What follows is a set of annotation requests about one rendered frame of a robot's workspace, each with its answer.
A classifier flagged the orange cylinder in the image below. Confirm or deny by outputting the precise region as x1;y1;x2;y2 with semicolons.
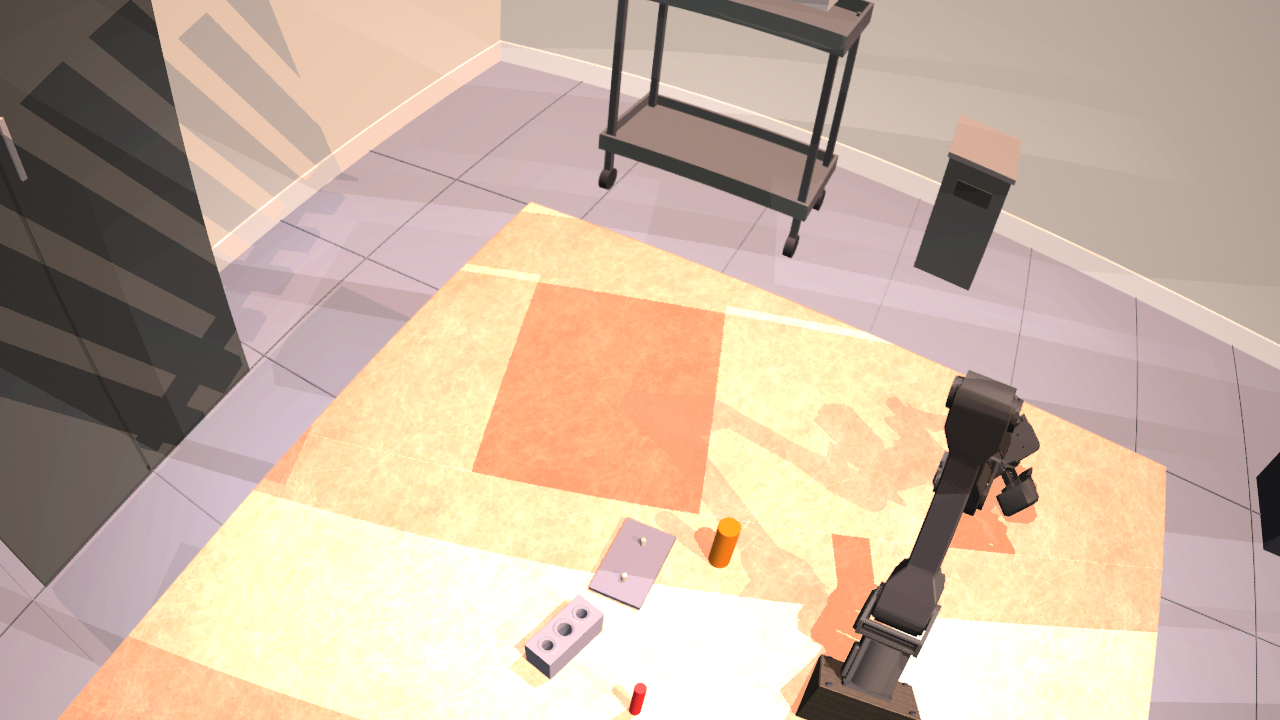
708;518;742;568

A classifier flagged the pink plate with three holes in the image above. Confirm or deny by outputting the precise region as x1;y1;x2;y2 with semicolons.
525;594;604;680

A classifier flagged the pink flat base plate with two pins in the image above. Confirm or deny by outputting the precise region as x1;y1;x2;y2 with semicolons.
588;518;676;610

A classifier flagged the red peg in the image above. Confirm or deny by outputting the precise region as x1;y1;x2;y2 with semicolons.
628;683;646;715

